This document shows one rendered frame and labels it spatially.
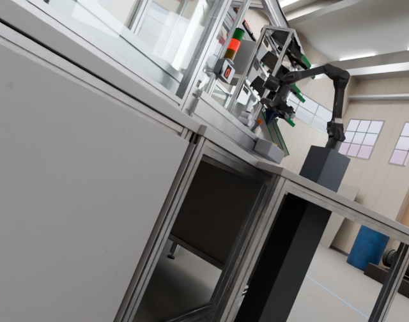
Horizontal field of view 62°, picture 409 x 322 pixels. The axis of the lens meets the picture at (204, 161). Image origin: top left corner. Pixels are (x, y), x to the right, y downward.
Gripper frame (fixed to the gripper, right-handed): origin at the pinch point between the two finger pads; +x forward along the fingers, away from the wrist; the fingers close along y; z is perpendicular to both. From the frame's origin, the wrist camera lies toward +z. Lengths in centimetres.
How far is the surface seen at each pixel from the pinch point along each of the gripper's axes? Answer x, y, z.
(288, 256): 55, 17, 32
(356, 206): 22, 11, 52
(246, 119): 5.2, -4.7, -9.3
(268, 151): 17.2, -13.7, 18.4
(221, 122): 18, -49, 22
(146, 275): 69, -63, 37
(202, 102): 17, -64, 27
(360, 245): 50, 682, -165
